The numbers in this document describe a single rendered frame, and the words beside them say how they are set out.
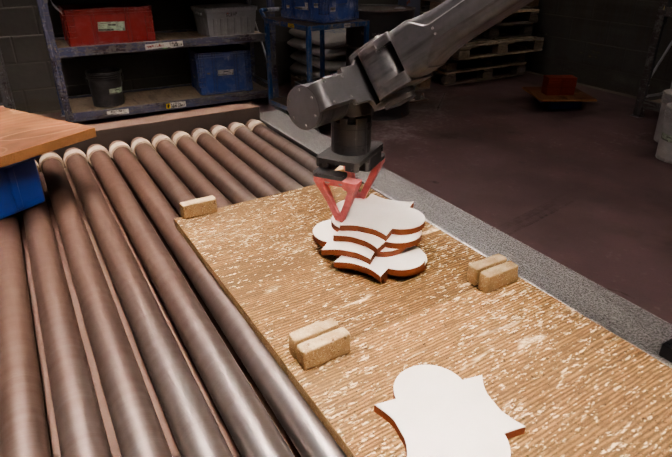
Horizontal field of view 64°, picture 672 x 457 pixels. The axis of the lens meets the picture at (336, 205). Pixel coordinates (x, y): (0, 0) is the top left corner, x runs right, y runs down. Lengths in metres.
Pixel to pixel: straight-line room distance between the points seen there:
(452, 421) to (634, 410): 0.18
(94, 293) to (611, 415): 0.63
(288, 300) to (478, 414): 0.28
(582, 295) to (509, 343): 0.19
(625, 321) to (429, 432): 0.35
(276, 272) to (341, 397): 0.25
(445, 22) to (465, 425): 0.42
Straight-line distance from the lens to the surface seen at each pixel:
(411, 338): 0.64
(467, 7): 0.63
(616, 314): 0.79
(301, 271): 0.75
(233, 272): 0.76
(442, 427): 0.54
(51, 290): 0.84
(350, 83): 0.70
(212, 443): 0.57
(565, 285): 0.83
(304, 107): 0.68
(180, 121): 1.44
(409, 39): 0.66
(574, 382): 0.64
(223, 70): 5.06
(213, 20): 4.95
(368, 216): 0.79
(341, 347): 0.61
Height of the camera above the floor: 1.34
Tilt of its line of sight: 26 degrees down
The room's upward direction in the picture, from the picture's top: straight up
